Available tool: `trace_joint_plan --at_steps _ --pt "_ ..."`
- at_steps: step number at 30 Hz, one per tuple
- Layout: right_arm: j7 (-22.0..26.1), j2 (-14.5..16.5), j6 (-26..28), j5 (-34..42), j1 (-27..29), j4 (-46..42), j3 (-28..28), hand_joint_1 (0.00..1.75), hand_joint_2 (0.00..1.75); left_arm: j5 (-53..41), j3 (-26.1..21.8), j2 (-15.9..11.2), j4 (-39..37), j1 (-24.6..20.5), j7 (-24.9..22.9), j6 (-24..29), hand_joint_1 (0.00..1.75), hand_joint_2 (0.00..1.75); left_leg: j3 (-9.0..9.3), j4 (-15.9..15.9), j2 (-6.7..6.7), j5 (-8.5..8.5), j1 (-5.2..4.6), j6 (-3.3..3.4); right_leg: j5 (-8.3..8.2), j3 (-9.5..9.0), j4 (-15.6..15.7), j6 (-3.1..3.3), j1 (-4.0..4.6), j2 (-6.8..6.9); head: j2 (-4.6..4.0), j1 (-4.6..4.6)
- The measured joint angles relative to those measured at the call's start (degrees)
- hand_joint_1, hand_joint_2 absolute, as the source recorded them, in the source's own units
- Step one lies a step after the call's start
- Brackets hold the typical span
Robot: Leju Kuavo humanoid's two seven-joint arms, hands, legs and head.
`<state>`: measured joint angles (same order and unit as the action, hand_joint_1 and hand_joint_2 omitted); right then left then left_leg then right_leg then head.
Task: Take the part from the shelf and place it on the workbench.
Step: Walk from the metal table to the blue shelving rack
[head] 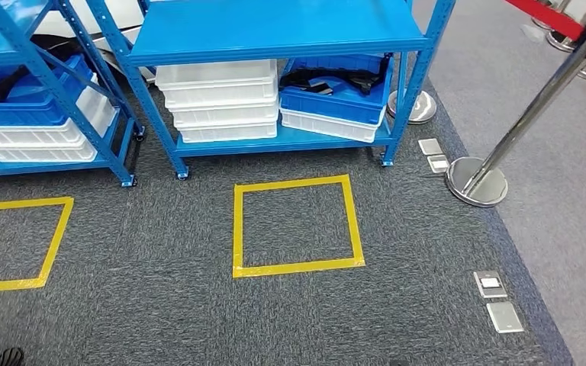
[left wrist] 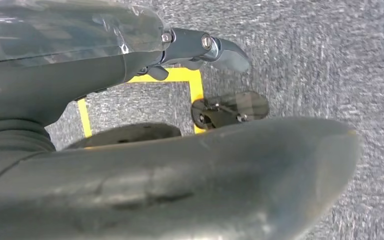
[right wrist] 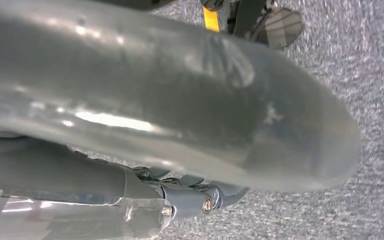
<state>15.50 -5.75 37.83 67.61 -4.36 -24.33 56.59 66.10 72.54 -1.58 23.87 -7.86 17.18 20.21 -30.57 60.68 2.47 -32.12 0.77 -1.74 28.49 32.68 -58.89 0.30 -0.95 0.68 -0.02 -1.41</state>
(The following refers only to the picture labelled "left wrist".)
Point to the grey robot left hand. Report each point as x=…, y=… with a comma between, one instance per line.
x=212, y=185

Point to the yellow floor tape square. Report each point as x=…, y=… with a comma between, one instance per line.
x=195, y=86

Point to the dark robot body shell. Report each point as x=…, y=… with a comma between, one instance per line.
x=125, y=134

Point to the black robot foot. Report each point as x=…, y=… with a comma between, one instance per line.
x=238, y=106

